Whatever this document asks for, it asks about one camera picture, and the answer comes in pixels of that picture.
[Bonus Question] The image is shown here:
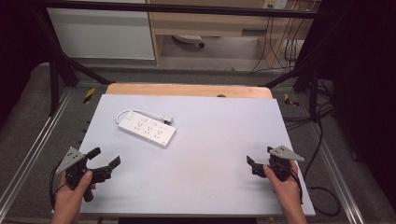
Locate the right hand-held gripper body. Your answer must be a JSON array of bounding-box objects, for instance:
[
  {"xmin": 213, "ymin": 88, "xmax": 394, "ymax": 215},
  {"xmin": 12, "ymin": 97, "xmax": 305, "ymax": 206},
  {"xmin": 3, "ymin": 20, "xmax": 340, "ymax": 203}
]
[{"xmin": 266, "ymin": 145, "xmax": 305, "ymax": 183}]

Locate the person's left hand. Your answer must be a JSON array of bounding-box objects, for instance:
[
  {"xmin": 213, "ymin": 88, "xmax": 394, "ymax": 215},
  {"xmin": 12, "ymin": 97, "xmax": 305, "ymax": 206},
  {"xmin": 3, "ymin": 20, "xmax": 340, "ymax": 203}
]
[{"xmin": 50, "ymin": 170, "xmax": 97, "ymax": 224}]

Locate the black metal frame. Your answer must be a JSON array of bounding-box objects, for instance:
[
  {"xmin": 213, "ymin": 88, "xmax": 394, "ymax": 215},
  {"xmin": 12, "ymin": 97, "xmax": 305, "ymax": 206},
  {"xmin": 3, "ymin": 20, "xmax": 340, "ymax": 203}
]
[{"xmin": 31, "ymin": 0, "xmax": 335, "ymax": 123}]

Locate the white cabinet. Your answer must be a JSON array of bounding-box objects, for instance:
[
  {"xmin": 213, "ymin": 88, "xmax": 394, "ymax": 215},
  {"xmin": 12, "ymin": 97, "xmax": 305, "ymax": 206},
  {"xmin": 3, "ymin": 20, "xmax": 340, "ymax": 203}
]
[{"xmin": 46, "ymin": 0, "xmax": 156, "ymax": 61}]

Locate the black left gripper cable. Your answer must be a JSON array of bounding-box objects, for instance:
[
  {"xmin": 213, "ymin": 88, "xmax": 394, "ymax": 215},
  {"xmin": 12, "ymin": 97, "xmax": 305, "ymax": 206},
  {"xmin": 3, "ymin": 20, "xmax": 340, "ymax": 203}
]
[{"xmin": 48, "ymin": 159, "xmax": 69, "ymax": 210}]

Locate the wooden desk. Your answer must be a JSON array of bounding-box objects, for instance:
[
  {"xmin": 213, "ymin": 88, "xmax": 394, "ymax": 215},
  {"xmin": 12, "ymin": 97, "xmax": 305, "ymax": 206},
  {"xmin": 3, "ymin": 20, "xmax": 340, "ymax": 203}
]
[{"xmin": 146, "ymin": 0, "xmax": 316, "ymax": 69}]

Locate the aluminium floor rail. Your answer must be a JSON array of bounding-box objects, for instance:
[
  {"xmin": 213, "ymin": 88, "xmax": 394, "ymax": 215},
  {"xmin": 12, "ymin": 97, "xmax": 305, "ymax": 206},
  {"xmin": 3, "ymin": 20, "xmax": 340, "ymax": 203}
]
[
  {"xmin": 306, "ymin": 120, "xmax": 366, "ymax": 224},
  {"xmin": 0, "ymin": 88, "xmax": 77, "ymax": 213}
]

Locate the white power strip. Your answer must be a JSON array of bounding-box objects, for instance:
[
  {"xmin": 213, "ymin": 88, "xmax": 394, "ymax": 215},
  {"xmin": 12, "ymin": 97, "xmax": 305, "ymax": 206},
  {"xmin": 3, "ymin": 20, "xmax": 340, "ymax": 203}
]
[{"xmin": 118, "ymin": 110, "xmax": 177, "ymax": 149}]

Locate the black floor cable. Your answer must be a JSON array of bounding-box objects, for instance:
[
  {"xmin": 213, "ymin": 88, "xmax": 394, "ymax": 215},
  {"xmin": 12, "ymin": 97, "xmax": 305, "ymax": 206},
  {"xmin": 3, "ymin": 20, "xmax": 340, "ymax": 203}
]
[{"xmin": 302, "ymin": 102, "xmax": 342, "ymax": 217}]

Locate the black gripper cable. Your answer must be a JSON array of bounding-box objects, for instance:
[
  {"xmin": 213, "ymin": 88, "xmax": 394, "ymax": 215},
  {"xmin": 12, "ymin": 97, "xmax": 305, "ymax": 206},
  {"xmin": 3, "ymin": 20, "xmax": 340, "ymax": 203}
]
[
  {"xmin": 48, "ymin": 159, "xmax": 69, "ymax": 210},
  {"xmin": 289, "ymin": 167, "xmax": 304, "ymax": 205}
]

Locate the wooden board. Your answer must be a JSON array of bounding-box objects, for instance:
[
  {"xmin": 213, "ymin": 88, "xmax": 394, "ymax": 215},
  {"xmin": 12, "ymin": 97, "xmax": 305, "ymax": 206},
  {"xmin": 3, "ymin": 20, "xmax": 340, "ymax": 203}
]
[{"xmin": 105, "ymin": 82, "xmax": 274, "ymax": 100}]

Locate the white power strip cable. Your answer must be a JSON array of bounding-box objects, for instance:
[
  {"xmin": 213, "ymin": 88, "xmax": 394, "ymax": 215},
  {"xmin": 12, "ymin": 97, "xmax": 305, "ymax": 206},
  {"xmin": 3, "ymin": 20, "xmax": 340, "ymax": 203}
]
[{"xmin": 115, "ymin": 108, "xmax": 166, "ymax": 124}]

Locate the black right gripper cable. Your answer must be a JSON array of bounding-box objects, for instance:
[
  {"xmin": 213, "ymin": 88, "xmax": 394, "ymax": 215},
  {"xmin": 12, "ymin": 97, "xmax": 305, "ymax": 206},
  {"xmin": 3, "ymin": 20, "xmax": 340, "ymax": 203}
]
[{"xmin": 289, "ymin": 167, "xmax": 304, "ymax": 205}]

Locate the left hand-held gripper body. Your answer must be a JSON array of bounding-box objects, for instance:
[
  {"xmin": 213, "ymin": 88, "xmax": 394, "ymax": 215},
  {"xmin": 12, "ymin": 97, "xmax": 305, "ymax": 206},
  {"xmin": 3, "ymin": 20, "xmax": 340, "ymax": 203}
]
[{"xmin": 55, "ymin": 146, "xmax": 95, "ymax": 203}]

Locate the person's right hand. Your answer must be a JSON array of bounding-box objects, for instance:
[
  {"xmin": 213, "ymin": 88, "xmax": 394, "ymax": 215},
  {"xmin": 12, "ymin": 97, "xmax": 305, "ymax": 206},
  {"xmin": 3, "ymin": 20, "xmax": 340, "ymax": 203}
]
[{"xmin": 262, "ymin": 160, "xmax": 304, "ymax": 216}]

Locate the white wall socket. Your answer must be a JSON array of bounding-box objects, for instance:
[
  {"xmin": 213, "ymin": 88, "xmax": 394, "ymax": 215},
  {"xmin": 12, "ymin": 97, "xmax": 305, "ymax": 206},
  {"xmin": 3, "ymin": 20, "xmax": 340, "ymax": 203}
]
[{"xmin": 262, "ymin": 0, "xmax": 289, "ymax": 10}]

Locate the bundle of black hanging cables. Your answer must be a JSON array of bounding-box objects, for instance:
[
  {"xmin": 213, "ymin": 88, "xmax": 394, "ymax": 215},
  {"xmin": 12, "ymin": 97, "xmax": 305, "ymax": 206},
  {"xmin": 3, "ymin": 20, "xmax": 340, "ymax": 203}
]
[{"xmin": 249, "ymin": 15, "xmax": 307, "ymax": 75}]

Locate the white chair base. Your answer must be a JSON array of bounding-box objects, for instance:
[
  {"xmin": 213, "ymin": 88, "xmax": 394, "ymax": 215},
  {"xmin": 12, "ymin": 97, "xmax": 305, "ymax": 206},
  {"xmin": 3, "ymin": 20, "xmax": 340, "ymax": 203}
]
[{"xmin": 172, "ymin": 34, "xmax": 206, "ymax": 49}]

